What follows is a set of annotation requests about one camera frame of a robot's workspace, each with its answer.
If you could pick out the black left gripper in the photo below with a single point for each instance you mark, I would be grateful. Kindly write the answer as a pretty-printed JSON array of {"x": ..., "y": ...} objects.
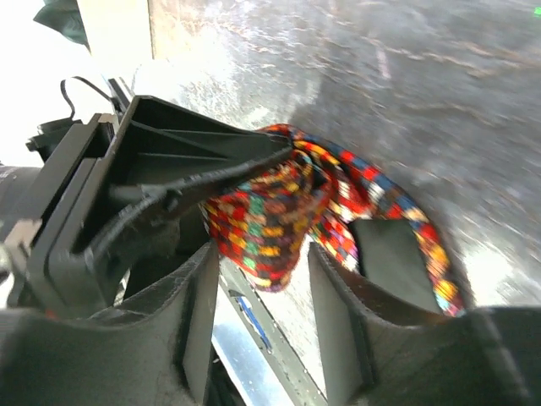
[{"x": 52, "y": 272}]

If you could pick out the multicolour patchwork tie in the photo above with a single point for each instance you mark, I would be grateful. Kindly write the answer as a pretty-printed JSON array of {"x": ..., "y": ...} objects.
[{"x": 320, "y": 191}]

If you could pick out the wooden compartment box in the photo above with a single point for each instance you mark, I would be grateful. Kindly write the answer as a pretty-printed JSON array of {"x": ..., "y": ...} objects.
[{"x": 118, "y": 31}]

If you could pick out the rolled dark green tie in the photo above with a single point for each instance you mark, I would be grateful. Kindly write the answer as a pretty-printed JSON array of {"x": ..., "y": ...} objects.
[{"x": 64, "y": 17}]

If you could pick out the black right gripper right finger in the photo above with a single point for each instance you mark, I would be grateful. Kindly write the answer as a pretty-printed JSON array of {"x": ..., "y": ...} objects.
[{"x": 378, "y": 350}]

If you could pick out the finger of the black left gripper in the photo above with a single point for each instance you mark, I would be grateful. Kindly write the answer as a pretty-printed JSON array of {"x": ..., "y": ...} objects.
[{"x": 163, "y": 161}]

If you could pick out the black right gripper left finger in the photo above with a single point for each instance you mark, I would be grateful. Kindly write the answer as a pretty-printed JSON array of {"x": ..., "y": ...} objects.
[{"x": 153, "y": 349}]

